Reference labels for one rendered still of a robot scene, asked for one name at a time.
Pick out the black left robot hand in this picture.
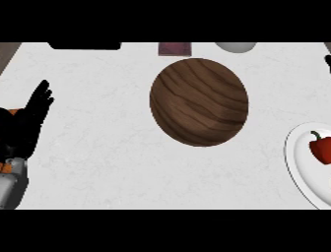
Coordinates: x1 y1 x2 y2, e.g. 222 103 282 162
0 79 56 164

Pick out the white round container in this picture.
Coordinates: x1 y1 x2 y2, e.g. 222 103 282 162
213 42 259 54

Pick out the white plate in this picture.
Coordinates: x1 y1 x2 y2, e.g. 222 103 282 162
284 121 331 211

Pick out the black appliance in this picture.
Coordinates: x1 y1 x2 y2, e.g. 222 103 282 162
47 42 124 51

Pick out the purple box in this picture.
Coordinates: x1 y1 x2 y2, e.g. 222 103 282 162
157 42 194 57

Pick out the brown wooden bowl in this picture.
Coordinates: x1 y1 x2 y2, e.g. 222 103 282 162
148 57 250 148

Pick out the red bell pepper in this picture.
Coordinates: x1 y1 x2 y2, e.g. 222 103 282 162
308 130 331 165

